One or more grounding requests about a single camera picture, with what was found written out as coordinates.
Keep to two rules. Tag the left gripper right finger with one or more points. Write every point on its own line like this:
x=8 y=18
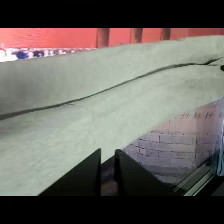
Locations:
x=136 y=181

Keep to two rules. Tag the silver frame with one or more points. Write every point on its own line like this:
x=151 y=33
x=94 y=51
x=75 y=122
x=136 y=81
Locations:
x=199 y=185

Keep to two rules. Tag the pale grey garment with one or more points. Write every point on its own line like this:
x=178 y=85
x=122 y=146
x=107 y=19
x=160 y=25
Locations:
x=83 y=110

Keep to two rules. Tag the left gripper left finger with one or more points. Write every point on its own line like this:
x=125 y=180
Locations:
x=85 y=180

